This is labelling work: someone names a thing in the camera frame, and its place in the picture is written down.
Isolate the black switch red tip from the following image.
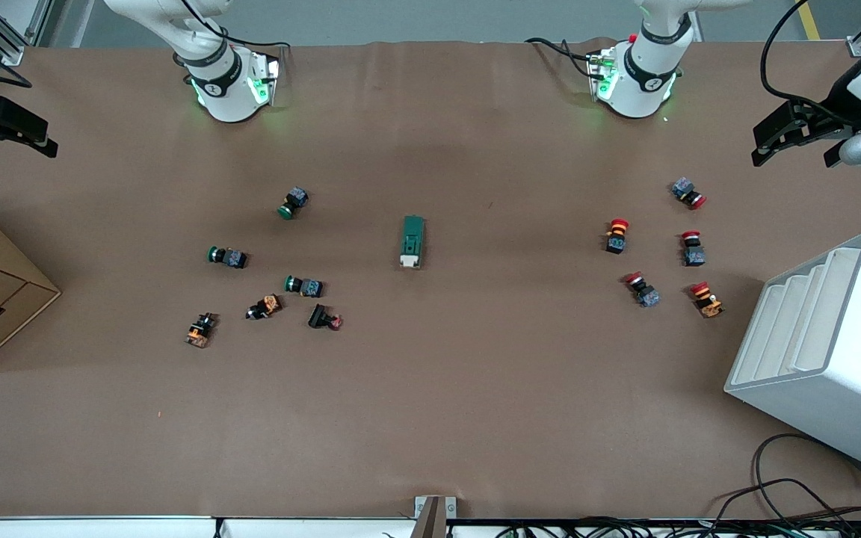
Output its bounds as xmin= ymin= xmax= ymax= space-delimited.
xmin=307 ymin=303 xmax=344 ymax=331

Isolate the red emergency stop blue block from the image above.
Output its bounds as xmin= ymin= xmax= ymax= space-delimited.
xmin=681 ymin=230 xmax=706 ymax=268
xmin=671 ymin=177 xmax=707 ymax=210
xmin=623 ymin=271 xmax=661 ymax=309

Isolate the black base cable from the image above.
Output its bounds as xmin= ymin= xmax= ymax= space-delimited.
xmin=525 ymin=37 xmax=597 ymax=67

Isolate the black cable bundle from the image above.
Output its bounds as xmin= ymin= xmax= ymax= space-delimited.
xmin=494 ymin=516 xmax=861 ymax=538

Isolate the black button orange block switch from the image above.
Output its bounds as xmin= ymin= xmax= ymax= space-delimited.
xmin=185 ymin=312 xmax=219 ymax=349
xmin=246 ymin=294 xmax=283 ymax=321

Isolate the brown paper table cover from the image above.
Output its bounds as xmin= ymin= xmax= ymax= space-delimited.
xmin=0 ymin=39 xmax=861 ymax=520

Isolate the black looped cable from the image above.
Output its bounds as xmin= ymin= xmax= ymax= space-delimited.
xmin=715 ymin=433 xmax=861 ymax=524

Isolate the metal table edge bracket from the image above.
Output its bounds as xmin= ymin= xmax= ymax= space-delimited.
xmin=414 ymin=495 xmax=457 ymax=538

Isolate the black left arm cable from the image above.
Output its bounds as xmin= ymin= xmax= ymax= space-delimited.
xmin=759 ymin=0 xmax=850 ymax=109

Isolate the red emergency stop orange block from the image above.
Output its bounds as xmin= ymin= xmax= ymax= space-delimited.
xmin=689 ymin=281 xmax=725 ymax=319

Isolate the white slotted rack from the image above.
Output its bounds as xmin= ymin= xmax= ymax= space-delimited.
xmin=724 ymin=231 xmax=861 ymax=481

